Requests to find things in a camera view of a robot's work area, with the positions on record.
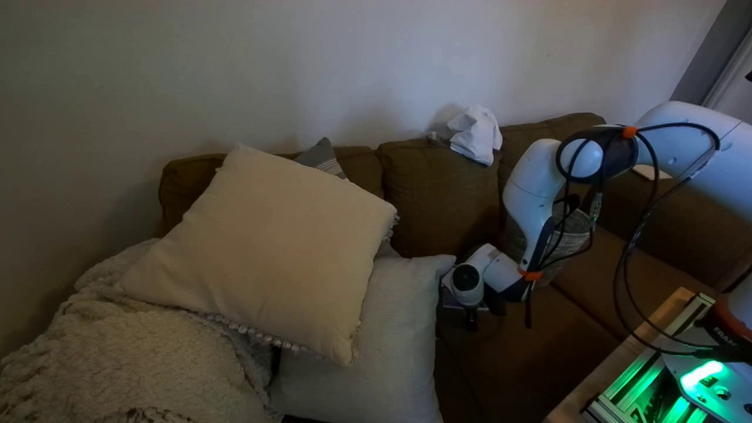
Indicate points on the cream fluffy blanket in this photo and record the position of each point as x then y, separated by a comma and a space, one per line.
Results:
106, 358

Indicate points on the white textured cushion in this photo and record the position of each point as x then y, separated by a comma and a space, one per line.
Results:
388, 346

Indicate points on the brown fabric sofa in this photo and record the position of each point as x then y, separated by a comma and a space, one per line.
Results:
446, 194

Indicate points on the woven basket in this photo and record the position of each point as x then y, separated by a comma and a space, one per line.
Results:
573, 235

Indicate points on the beige square cushion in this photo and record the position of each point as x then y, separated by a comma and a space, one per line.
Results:
264, 247

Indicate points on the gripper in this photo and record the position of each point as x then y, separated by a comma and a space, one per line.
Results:
495, 305

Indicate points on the grey striped cushion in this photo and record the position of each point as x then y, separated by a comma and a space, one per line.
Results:
322, 157

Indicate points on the white crumpled cloth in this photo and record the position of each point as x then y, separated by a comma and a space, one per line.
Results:
476, 134

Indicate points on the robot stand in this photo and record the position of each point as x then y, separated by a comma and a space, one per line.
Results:
611, 367

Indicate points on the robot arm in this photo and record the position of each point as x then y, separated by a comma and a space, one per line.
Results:
537, 188

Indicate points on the door frame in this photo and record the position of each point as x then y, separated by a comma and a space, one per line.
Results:
714, 53

